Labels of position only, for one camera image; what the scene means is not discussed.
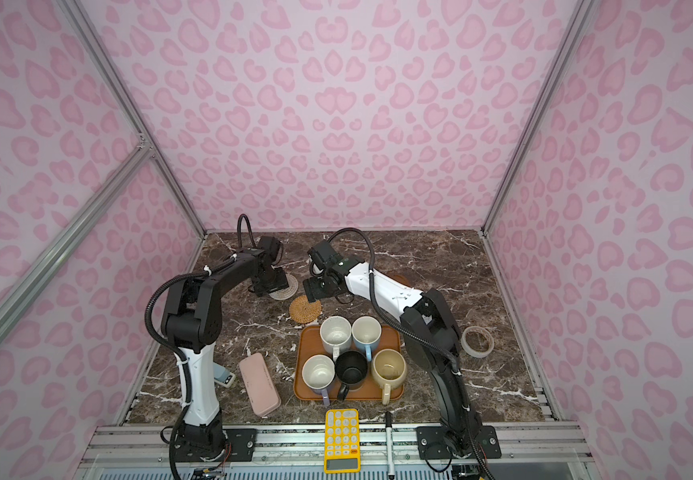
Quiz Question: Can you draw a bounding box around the white woven round coaster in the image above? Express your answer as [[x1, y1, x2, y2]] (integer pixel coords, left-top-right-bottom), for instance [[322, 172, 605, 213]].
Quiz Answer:
[[270, 273, 298, 301]]

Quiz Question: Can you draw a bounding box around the rattan woven round coaster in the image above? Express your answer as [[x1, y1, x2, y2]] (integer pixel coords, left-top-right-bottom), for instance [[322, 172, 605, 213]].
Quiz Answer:
[[290, 295, 322, 325]]

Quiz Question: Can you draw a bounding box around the white speckled mug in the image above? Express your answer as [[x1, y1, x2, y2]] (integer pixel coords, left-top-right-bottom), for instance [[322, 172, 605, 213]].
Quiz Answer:
[[320, 316, 353, 361]]

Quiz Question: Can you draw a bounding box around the light blue mug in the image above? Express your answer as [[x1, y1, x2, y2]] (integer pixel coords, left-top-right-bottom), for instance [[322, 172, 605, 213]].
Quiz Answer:
[[352, 316, 383, 363]]

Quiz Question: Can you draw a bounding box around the brown wooden round coaster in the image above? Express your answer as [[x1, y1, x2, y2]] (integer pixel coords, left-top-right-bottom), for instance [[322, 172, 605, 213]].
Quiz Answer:
[[388, 273, 411, 288]]

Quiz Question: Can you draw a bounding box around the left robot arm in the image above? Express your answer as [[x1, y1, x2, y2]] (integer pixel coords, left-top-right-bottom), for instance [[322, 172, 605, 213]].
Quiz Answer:
[[144, 247, 288, 465]]

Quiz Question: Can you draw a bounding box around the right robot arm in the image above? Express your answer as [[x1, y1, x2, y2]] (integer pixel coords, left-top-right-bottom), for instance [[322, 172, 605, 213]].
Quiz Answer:
[[304, 257, 483, 460]]

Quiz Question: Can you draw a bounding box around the black mug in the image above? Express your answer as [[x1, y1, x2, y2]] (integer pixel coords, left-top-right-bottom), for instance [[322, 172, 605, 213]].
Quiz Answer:
[[334, 350, 370, 400]]

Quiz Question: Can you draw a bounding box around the beige ceramic mug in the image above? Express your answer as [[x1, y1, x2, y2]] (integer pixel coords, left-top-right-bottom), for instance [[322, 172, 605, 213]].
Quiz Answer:
[[371, 349, 408, 405]]

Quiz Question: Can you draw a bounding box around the blue-grey stapler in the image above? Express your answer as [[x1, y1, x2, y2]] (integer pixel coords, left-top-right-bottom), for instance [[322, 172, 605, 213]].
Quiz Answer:
[[212, 364, 236, 388]]

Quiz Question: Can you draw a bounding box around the pink pencil case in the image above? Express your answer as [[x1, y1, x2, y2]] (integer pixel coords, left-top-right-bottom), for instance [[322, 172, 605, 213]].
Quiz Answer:
[[238, 353, 280, 418]]

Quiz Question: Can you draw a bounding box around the yellow calculator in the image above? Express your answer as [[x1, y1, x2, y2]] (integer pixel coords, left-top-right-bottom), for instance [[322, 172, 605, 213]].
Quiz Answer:
[[324, 409, 362, 474]]

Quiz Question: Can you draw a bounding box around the black marker pen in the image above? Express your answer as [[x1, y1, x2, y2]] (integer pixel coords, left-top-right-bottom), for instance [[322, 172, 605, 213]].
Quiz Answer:
[[385, 411, 396, 480]]

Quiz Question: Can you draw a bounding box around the masking tape roll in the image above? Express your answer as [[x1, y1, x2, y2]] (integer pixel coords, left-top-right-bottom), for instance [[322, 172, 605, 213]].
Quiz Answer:
[[461, 326, 496, 359]]

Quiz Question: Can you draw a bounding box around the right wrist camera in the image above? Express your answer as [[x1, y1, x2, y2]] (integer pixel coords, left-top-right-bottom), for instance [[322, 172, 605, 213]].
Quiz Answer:
[[308, 240, 342, 276]]

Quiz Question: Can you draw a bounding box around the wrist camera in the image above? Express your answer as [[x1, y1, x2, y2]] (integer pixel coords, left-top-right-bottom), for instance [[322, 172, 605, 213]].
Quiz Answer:
[[258, 235, 284, 265], [308, 240, 342, 276]]

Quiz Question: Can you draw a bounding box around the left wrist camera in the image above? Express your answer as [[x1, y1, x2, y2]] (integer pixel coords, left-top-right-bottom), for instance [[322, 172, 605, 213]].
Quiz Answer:
[[258, 235, 284, 265]]

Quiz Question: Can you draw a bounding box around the white mug purple handle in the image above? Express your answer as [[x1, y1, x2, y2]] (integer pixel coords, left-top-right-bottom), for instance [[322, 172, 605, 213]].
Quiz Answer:
[[302, 354, 336, 407]]

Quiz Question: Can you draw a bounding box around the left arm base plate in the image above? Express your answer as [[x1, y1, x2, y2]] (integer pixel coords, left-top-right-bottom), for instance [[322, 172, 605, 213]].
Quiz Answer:
[[170, 428, 258, 463]]

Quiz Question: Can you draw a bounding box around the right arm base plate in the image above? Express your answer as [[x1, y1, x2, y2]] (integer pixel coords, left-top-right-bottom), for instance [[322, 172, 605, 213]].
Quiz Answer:
[[416, 425, 503, 460]]

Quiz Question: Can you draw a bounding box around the aluminium front rail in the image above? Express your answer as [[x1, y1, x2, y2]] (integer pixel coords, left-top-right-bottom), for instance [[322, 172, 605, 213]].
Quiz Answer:
[[76, 415, 600, 479]]

